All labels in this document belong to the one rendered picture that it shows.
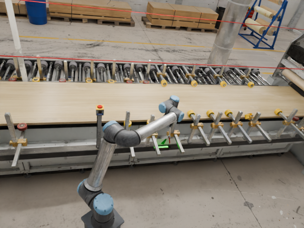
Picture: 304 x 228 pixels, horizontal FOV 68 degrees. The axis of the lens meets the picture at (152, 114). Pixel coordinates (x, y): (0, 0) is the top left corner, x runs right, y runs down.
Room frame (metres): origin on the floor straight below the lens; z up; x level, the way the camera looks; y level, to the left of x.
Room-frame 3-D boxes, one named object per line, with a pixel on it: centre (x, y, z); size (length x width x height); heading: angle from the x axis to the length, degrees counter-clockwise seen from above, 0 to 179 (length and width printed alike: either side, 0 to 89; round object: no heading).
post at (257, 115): (2.18, -1.18, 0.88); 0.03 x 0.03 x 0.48; 20
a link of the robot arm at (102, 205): (0.91, 0.23, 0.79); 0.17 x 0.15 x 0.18; 53
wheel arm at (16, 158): (1.27, 1.10, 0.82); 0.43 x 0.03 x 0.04; 20
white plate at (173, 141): (1.80, -0.23, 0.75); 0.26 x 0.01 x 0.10; 110
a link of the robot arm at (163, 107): (1.63, -0.11, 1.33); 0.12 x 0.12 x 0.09; 53
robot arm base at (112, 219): (0.90, 0.22, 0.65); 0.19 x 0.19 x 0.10
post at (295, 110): (2.35, -1.65, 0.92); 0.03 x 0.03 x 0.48; 20
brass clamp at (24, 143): (1.32, 1.14, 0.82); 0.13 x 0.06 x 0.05; 110
